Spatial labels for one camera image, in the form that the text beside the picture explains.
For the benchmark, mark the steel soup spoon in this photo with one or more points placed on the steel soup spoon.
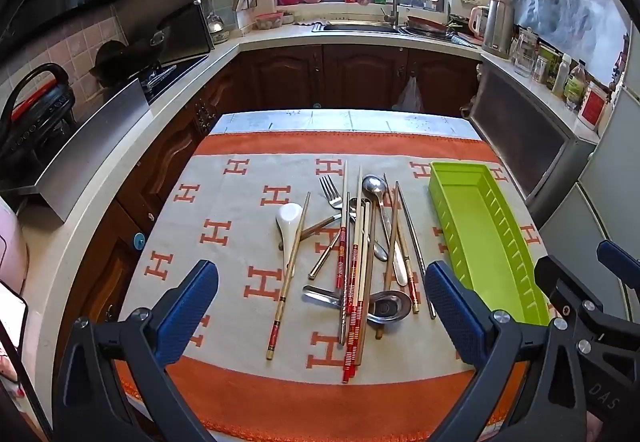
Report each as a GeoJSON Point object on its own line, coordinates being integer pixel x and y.
{"type": "Point", "coordinates": [320, 296]}

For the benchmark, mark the white ceramic spoon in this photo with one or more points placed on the white ceramic spoon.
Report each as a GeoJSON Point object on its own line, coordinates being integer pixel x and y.
{"type": "Point", "coordinates": [290, 217]}

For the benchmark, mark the red label white container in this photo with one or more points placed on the red label white container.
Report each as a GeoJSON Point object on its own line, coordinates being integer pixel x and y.
{"type": "Point", "coordinates": [594, 104]}

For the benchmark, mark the black gas stove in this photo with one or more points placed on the black gas stove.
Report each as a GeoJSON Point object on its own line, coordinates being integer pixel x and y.
{"type": "Point", "coordinates": [160, 77]}

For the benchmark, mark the bowl of eggs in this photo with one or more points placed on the bowl of eggs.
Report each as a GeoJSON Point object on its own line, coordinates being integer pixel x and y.
{"type": "Point", "coordinates": [269, 21]}

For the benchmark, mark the steel front cabinet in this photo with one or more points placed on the steel front cabinet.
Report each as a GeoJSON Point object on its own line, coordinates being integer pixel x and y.
{"type": "Point", "coordinates": [525, 132]}

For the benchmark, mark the green label jar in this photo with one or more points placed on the green label jar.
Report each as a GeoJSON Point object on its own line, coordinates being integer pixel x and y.
{"type": "Point", "coordinates": [550, 67]}

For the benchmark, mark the clear oil bottle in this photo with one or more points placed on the clear oil bottle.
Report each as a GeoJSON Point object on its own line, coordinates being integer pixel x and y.
{"type": "Point", "coordinates": [575, 87]}

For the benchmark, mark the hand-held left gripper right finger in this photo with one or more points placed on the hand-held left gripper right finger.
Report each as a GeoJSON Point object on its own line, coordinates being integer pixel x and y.
{"type": "Point", "coordinates": [452, 312]}

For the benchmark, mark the white plastic bag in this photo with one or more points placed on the white plastic bag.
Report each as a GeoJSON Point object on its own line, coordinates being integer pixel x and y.
{"type": "Point", "coordinates": [411, 97]}

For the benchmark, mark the black wok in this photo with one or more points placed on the black wok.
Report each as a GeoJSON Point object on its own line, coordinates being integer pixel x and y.
{"type": "Point", "coordinates": [110, 62]}

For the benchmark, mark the large steel spoon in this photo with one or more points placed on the large steel spoon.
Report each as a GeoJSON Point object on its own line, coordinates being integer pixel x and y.
{"type": "Point", "coordinates": [374, 189]}

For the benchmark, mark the green plastic utensil tray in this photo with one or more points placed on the green plastic utensil tray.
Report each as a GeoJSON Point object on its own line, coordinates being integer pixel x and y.
{"type": "Point", "coordinates": [480, 232]}

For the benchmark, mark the steel splash guard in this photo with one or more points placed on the steel splash guard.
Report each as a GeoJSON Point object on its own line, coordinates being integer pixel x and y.
{"type": "Point", "coordinates": [95, 147]}

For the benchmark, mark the blue round cabinet knob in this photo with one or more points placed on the blue round cabinet knob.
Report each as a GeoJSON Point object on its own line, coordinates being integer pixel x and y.
{"type": "Point", "coordinates": [138, 240]}

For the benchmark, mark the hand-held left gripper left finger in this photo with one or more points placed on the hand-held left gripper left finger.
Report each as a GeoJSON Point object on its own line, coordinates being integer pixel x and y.
{"type": "Point", "coordinates": [190, 307]}

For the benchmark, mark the steel electric kettle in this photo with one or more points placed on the steel electric kettle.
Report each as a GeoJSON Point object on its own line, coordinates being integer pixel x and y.
{"type": "Point", "coordinates": [497, 32]}

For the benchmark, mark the white chopstick red stripes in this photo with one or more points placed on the white chopstick red stripes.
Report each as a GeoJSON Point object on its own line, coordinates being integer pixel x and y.
{"type": "Point", "coordinates": [364, 247]}
{"type": "Point", "coordinates": [356, 232]}
{"type": "Point", "coordinates": [344, 202]}

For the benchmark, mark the white plastic bottle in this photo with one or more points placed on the white plastic bottle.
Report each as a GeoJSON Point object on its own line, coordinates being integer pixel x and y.
{"type": "Point", "coordinates": [561, 77]}

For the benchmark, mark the red frying pan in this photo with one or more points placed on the red frying pan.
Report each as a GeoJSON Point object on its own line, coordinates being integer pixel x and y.
{"type": "Point", "coordinates": [427, 24]}

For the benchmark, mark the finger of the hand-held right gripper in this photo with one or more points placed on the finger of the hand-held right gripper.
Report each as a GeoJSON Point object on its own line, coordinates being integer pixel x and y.
{"type": "Point", "coordinates": [565, 282]}
{"type": "Point", "coordinates": [620, 259]}

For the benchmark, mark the pale floral table cover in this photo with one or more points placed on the pale floral table cover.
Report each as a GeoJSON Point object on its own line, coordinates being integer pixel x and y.
{"type": "Point", "coordinates": [350, 119]}

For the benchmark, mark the glass jar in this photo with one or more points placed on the glass jar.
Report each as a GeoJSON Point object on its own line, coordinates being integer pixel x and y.
{"type": "Point", "coordinates": [525, 54]}

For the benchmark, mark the orange grey printed tablecloth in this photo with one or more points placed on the orange grey printed tablecloth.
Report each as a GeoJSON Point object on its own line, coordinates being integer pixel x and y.
{"type": "Point", "coordinates": [225, 202]}

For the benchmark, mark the steel fork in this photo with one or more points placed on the steel fork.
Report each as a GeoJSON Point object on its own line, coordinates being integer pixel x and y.
{"type": "Point", "coordinates": [327, 192]}

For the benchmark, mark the brown bamboo chopstick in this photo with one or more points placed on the brown bamboo chopstick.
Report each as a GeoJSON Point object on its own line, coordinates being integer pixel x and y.
{"type": "Point", "coordinates": [392, 232]}

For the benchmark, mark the steel sink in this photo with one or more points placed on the steel sink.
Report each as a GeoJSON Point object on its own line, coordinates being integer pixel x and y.
{"type": "Point", "coordinates": [350, 27]}

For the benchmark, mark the wooden chopstick red gold end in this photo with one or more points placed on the wooden chopstick red gold end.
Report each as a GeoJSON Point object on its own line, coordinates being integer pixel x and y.
{"type": "Point", "coordinates": [413, 297]}
{"type": "Point", "coordinates": [295, 262]}

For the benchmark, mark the grey refrigerator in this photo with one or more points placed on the grey refrigerator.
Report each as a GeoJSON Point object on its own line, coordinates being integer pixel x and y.
{"type": "Point", "coordinates": [590, 212]}

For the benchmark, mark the white pink jug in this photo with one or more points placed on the white pink jug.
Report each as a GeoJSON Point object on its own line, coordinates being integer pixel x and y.
{"type": "Point", "coordinates": [477, 22]}

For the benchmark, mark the pink appliance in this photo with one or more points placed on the pink appliance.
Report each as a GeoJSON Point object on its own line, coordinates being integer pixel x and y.
{"type": "Point", "coordinates": [10, 242]}

